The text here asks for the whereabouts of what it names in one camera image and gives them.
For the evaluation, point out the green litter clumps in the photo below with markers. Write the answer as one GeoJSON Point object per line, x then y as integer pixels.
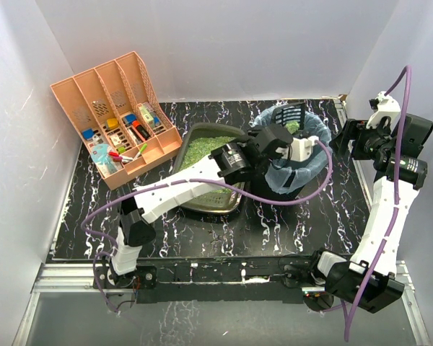
{"type": "Point", "coordinates": [292, 126]}

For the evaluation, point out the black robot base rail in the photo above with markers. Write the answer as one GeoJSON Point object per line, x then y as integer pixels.
{"type": "Point", "coordinates": [210, 279]}

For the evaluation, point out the yellow pencil sharpener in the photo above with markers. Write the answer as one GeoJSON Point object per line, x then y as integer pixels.
{"type": "Point", "coordinates": [111, 123]}

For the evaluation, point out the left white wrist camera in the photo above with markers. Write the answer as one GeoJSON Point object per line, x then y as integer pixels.
{"type": "Point", "coordinates": [301, 149]}

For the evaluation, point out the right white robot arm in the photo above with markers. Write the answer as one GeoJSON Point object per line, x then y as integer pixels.
{"type": "Point", "coordinates": [368, 277]}

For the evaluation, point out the green white eraser pack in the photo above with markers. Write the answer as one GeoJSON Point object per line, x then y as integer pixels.
{"type": "Point", "coordinates": [148, 116]}

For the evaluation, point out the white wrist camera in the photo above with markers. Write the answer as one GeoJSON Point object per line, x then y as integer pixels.
{"type": "Point", "coordinates": [301, 149]}
{"type": "Point", "coordinates": [384, 107]}

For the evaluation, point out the dark green litter box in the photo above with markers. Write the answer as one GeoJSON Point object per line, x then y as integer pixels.
{"type": "Point", "coordinates": [197, 144]}

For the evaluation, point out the orange black highlighter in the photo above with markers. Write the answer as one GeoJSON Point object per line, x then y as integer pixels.
{"type": "Point", "coordinates": [138, 127]}

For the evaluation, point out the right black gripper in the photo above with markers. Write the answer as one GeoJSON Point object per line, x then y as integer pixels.
{"type": "Point", "coordinates": [348, 133]}

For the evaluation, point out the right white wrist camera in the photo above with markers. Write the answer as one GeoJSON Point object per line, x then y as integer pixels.
{"type": "Point", "coordinates": [384, 107]}

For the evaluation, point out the green cap marker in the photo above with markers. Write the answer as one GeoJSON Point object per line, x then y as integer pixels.
{"type": "Point", "coordinates": [141, 150]}

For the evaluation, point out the black slotted litter scoop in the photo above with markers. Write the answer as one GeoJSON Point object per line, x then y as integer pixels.
{"type": "Point", "coordinates": [288, 113]}

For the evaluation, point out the light blue correction tape pack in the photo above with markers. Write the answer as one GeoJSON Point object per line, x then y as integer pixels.
{"type": "Point", "coordinates": [100, 156]}

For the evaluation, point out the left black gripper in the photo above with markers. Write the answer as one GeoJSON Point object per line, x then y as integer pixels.
{"type": "Point", "coordinates": [279, 133]}

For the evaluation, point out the black trash bin blue bag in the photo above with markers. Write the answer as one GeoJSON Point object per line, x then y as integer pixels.
{"type": "Point", "coordinates": [285, 178]}

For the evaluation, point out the peach plastic file organizer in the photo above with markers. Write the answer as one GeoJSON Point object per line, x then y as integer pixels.
{"type": "Point", "coordinates": [115, 89]}

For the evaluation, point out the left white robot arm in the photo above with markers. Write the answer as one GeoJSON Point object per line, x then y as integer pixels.
{"type": "Point", "coordinates": [240, 160]}

